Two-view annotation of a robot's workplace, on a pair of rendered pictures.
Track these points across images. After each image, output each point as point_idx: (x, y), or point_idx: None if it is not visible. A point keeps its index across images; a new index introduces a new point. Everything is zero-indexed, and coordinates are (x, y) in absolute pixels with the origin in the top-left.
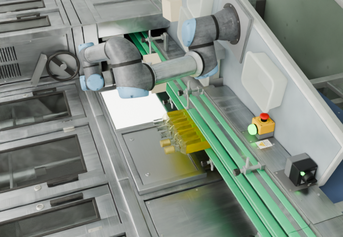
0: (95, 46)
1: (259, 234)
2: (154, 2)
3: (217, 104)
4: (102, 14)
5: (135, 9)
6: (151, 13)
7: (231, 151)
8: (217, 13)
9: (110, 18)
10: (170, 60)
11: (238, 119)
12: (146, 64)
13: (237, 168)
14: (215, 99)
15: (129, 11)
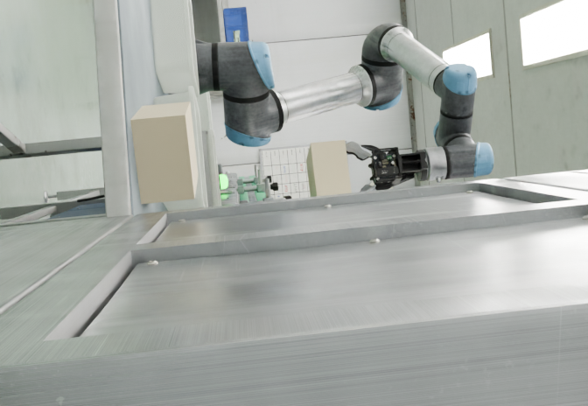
0: (432, 52)
1: None
2: (150, 227)
3: (235, 199)
4: (482, 198)
5: (293, 218)
6: (228, 205)
7: (262, 194)
8: (202, 41)
9: (435, 186)
10: (315, 81)
11: (222, 196)
12: (355, 65)
13: (272, 183)
14: (232, 200)
15: (330, 212)
